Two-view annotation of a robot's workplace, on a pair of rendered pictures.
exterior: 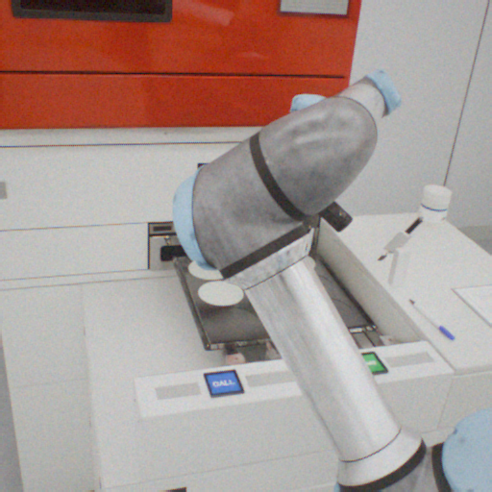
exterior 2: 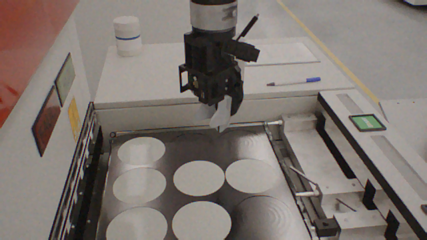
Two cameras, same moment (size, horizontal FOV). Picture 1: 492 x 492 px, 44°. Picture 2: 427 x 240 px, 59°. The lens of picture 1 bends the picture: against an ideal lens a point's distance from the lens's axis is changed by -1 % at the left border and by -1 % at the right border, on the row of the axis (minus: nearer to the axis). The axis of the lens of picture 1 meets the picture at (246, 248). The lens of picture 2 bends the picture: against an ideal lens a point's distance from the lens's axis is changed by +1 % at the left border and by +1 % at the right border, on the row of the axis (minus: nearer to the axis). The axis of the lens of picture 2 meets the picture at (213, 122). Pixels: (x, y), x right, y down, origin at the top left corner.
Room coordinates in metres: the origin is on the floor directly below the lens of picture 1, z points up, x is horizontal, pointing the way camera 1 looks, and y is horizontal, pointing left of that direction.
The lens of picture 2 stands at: (1.03, 0.47, 1.39)
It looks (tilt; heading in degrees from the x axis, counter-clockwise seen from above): 33 degrees down; 282
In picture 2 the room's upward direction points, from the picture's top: straight up
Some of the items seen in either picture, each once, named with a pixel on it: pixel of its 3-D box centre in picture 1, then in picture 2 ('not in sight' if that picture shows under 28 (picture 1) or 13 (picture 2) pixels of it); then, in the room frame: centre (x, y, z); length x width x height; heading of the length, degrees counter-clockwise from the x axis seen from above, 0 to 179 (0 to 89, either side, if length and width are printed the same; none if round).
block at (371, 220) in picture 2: (239, 373); (358, 224); (0.88, -0.01, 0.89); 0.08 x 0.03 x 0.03; 19
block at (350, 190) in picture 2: (280, 367); (339, 191); (0.90, -0.08, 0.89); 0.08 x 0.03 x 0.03; 19
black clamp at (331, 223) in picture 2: (231, 353); (325, 227); (0.93, 0.01, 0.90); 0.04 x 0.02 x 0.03; 19
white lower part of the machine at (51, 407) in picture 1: (145, 329); not in sight; (1.65, 0.31, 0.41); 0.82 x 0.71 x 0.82; 109
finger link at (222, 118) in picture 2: not in sight; (219, 117); (1.13, -0.09, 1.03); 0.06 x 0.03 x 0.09; 59
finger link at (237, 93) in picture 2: not in sight; (229, 93); (1.12, -0.10, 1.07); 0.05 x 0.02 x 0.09; 149
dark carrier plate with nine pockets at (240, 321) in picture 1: (266, 289); (196, 181); (1.17, -0.05, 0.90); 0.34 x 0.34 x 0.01; 19
